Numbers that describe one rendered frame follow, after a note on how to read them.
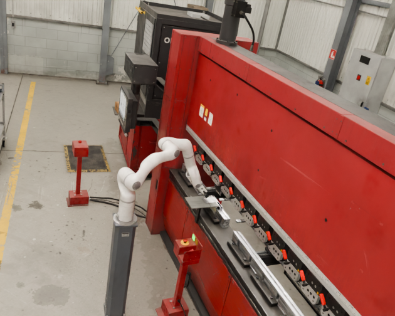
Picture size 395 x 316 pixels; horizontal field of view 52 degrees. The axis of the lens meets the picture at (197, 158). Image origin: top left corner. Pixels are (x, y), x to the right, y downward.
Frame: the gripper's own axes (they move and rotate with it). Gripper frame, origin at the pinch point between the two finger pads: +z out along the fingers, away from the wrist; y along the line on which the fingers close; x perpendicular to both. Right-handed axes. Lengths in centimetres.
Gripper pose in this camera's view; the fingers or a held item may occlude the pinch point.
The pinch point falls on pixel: (205, 194)
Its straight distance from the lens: 364.3
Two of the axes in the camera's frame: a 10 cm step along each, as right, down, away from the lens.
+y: -4.9, -4.5, 7.5
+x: -7.7, 6.3, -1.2
